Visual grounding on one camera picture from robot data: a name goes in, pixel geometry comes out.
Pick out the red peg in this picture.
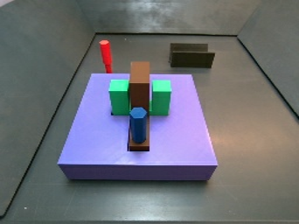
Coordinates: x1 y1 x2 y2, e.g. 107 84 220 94
99 39 112 74

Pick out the purple board base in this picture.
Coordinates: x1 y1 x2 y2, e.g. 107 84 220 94
59 73 219 180

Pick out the blue hexagonal peg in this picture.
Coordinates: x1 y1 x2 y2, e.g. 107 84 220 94
130 107 147 144

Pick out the green U-shaped block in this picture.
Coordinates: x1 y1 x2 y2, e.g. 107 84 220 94
108 80 172 116

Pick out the brown L-shaped block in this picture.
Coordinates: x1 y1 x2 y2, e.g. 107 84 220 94
128 61 150 151

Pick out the black angle bracket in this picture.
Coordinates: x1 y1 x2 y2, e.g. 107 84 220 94
170 43 215 68

